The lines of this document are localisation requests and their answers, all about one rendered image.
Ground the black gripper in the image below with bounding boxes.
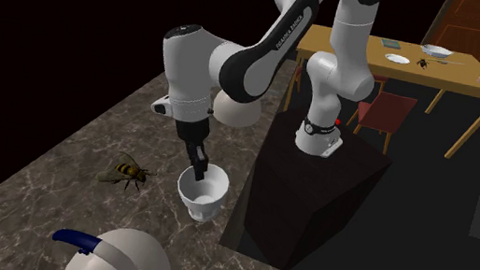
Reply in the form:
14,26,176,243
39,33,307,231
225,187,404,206
168,114,216,184

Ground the white footed cup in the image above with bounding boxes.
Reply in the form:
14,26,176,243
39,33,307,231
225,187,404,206
172,159,233,226

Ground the white round bowl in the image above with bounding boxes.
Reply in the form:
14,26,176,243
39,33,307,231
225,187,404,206
209,87,264,132

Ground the yellow black bee figure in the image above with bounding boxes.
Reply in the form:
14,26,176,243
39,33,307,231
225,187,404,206
93,148,161,196

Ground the dark robot stand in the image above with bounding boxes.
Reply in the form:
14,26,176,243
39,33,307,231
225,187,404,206
216,99,399,270

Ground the red wooden chair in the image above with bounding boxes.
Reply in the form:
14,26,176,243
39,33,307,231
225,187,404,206
342,87,420,160

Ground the wooden dining table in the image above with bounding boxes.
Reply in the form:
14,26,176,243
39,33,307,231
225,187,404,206
279,21,480,164

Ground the white kettle with blue handle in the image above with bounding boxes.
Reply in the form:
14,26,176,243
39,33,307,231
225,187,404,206
48,219,177,270

